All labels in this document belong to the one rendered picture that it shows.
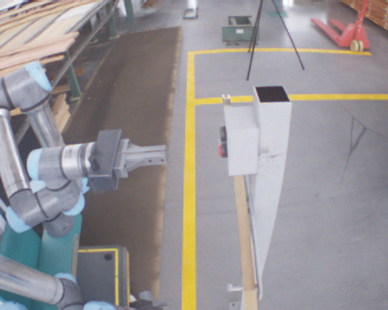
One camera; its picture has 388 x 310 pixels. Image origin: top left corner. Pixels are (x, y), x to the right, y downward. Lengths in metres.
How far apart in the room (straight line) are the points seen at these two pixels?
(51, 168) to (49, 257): 0.60
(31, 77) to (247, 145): 0.65
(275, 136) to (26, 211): 0.58
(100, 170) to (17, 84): 0.45
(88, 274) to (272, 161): 1.14
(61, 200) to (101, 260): 0.83
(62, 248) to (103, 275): 0.36
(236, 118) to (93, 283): 1.13
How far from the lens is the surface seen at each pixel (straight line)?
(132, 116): 2.87
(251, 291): 0.62
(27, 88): 0.92
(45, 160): 0.68
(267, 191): 0.67
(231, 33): 4.13
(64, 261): 1.17
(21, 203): 0.76
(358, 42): 4.53
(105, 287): 1.45
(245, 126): 0.54
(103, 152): 0.63
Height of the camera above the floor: 1.59
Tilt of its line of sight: 43 degrees down
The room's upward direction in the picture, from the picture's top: 8 degrees counter-clockwise
